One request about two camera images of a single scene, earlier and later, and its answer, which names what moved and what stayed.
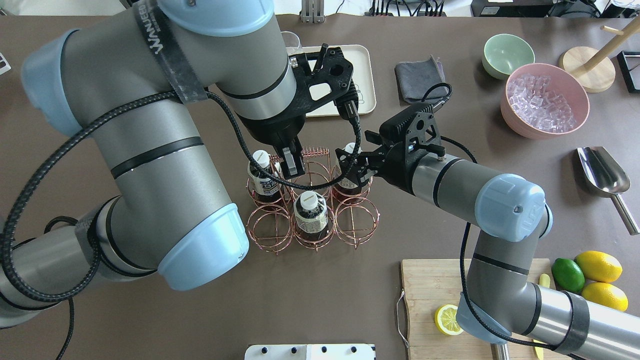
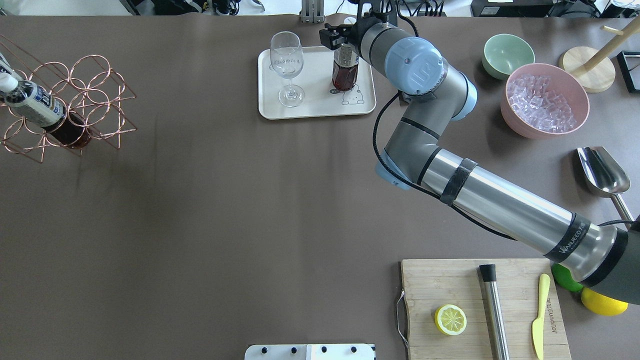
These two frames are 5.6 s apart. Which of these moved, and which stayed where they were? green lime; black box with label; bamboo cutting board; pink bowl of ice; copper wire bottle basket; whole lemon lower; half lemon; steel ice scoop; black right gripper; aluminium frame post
Moved: copper wire bottle basket; black right gripper
Stayed: half lemon; black box with label; pink bowl of ice; green lime; whole lemon lower; steel ice scoop; bamboo cutting board; aluminium frame post
